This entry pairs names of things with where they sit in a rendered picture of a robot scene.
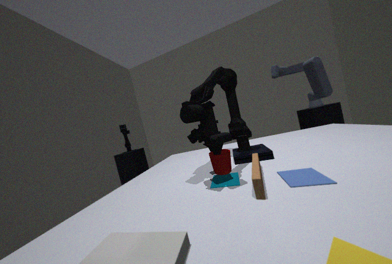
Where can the yellow flat block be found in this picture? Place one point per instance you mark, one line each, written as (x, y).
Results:
(342, 252)

